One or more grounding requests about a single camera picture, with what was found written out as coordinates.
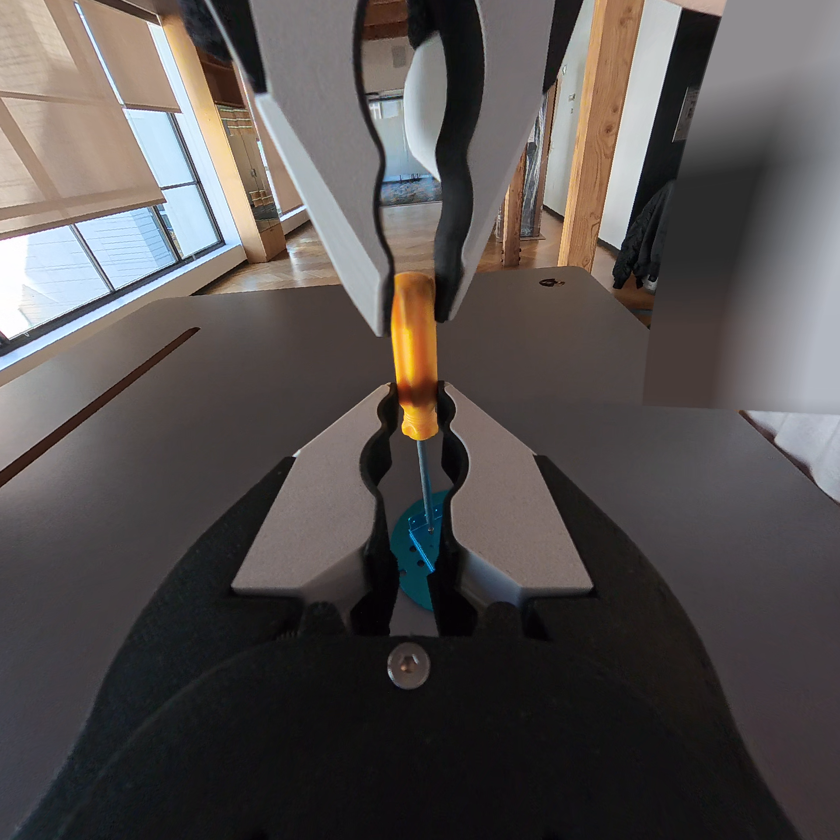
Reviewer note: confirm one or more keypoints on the black jacket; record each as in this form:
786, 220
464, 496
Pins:
646, 243

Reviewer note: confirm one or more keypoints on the blue round metal plate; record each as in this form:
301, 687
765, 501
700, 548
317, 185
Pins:
413, 587

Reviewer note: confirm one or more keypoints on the framed wall picture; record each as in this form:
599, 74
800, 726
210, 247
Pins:
682, 115

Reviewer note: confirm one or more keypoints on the wooden pillar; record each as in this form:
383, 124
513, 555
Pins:
600, 164
200, 98

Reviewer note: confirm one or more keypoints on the blue metal angle bracket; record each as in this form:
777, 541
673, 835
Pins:
420, 544

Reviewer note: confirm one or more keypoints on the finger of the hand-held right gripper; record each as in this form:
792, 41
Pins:
308, 79
505, 98

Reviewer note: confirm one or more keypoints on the wide beige roller blind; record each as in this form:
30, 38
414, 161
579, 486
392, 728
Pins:
65, 131

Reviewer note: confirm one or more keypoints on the thin wooden post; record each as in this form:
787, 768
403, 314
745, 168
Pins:
514, 216

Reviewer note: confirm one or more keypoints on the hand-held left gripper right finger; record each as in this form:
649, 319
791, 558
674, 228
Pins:
518, 518

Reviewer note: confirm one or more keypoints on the grey desk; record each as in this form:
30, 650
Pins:
197, 459

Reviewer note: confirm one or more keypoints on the patterned rug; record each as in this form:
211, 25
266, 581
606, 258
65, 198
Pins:
413, 191

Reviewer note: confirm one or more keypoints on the narrow beige roller blind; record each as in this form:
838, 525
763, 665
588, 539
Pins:
131, 52

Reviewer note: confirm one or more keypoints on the large window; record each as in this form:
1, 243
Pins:
65, 275

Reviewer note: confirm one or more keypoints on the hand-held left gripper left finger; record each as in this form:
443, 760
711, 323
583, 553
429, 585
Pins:
308, 518

